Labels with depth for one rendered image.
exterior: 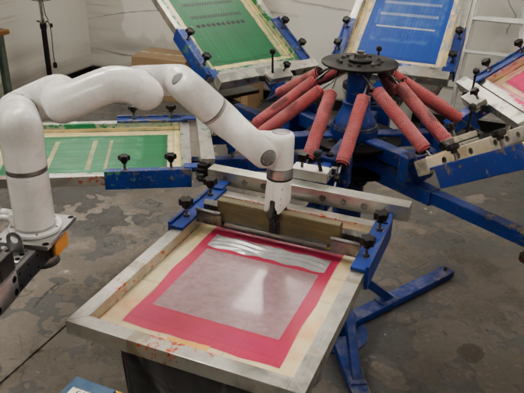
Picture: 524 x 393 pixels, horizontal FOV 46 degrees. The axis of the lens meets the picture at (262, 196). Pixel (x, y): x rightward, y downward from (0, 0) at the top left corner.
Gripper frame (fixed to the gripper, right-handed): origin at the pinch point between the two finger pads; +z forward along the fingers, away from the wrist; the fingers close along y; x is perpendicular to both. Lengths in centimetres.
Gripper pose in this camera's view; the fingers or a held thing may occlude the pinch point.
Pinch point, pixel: (277, 223)
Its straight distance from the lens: 183.1
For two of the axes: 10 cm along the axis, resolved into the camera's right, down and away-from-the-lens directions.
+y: -3.9, 4.0, -8.3
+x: 9.2, 1.9, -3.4
